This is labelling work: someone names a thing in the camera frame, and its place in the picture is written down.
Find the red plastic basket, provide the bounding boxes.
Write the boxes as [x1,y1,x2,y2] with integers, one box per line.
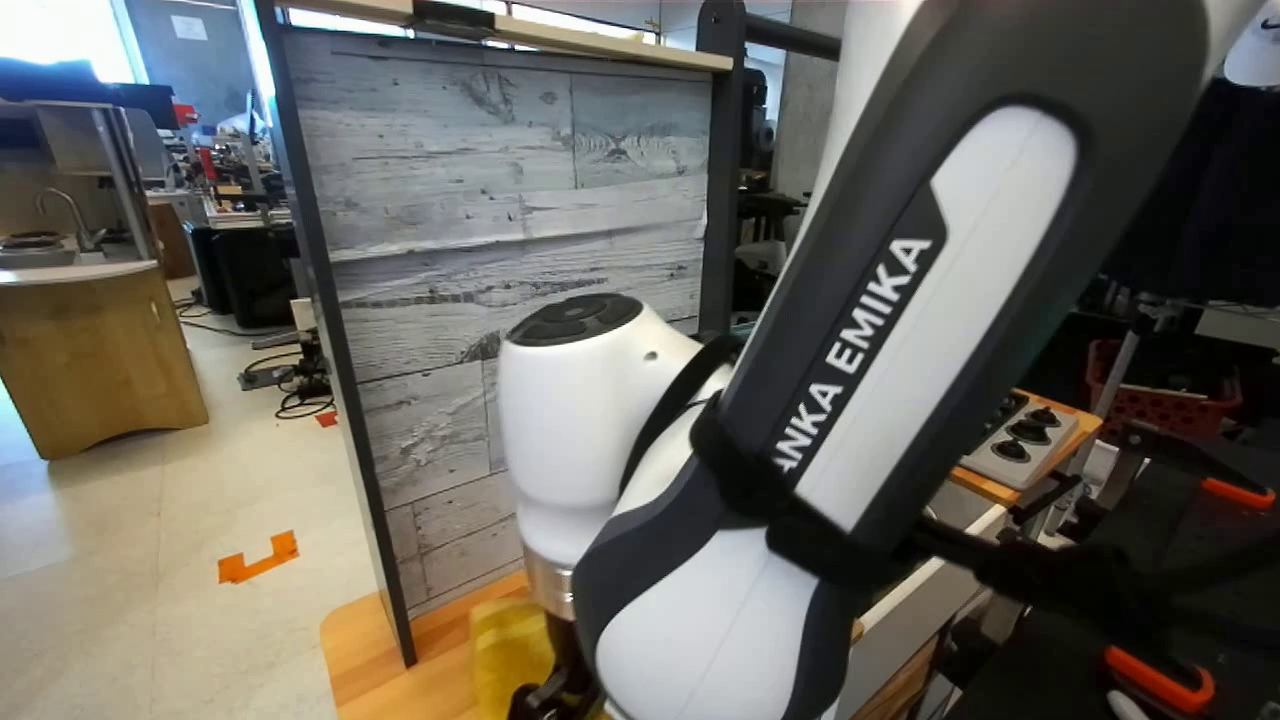
[1084,338,1250,446]

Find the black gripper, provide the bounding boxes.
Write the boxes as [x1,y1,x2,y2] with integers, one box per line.
[507,616,610,720]

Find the white sink unit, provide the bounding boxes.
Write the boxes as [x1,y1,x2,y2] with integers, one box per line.
[844,478,1023,720]

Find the black floor cables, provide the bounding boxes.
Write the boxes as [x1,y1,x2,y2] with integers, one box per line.
[238,338,338,424]

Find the grey wood-plank panel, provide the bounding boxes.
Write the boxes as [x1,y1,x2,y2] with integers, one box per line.
[280,27,716,619]

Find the toy stove top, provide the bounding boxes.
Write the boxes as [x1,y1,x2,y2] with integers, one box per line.
[957,395,1109,499]

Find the black metal frame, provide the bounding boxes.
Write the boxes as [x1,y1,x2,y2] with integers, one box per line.
[252,0,848,671]

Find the orange-handled bar clamp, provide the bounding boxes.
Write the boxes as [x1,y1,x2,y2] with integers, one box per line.
[986,531,1222,720]
[1023,436,1280,515]

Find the black perforated board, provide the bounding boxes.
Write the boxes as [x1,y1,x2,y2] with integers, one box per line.
[957,436,1280,720]

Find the wooden shelf board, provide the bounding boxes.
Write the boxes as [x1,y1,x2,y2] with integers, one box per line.
[285,0,736,76]

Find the wooden cabinet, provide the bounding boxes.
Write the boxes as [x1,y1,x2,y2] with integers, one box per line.
[0,256,214,466]

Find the black storage bins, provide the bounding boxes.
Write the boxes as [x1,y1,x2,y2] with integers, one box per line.
[190,216,306,333]

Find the yellow towel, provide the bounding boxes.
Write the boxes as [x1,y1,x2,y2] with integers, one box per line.
[468,592,571,720]

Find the black jacket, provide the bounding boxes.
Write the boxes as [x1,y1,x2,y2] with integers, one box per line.
[1105,76,1280,310]

